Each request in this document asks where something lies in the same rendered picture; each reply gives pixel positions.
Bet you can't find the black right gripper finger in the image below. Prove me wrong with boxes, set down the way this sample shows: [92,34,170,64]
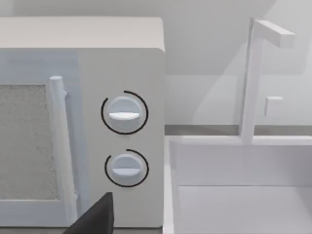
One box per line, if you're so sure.
[62,192,115,234]

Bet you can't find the pale microwave knob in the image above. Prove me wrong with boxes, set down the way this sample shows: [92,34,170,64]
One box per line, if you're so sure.
[110,154,143,183]
[106,96,143,131]

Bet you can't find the microwave oven door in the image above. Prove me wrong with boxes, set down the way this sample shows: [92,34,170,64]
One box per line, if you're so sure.
[0,48,82,227]

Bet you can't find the white sink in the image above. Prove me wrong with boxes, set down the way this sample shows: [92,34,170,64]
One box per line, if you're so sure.
[162,135,312,234]

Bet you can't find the pale microwave oven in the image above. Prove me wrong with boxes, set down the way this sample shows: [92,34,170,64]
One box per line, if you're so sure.
[0,16,166,229]

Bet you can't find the tall white tap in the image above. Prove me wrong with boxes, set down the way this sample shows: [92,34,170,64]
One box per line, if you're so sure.
[239,17,296,143]

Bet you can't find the pale microwave door handle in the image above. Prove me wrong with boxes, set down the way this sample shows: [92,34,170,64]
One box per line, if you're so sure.
[48,76,79,221]

